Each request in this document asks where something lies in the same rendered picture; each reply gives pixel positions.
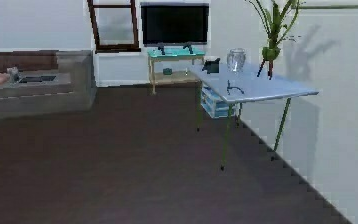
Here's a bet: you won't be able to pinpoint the blue white striped crate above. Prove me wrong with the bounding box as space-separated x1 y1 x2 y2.
200 83 238 119

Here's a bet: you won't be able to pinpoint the small black box object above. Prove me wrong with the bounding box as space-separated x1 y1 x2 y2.
201 57 221 75

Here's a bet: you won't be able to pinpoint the teal top television stand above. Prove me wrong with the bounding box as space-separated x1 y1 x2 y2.
147 46 207 96

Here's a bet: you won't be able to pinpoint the black eyeglasses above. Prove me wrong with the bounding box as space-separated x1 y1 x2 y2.
226 80 245 96

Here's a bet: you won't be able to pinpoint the pale blue green-legged table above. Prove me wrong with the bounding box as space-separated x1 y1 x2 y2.
189 62 320 172

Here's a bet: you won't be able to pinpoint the clear glass vase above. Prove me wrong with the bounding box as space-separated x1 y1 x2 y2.
226 47 248 73

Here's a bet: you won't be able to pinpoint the black television set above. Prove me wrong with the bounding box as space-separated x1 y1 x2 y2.
140 2 210 55

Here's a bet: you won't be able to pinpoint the brown framed window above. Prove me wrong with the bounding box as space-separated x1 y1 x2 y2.
86 0 142 54

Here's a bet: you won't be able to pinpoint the green house plant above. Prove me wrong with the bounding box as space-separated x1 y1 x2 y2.
245 0 305 80

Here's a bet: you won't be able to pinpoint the grey sofa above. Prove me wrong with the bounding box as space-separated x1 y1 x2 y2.
0 49 98 120

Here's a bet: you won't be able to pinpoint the black laptop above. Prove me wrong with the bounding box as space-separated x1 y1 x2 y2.
19 75 57 84

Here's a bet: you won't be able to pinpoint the small grey object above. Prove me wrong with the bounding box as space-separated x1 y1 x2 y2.
6 66 21 84

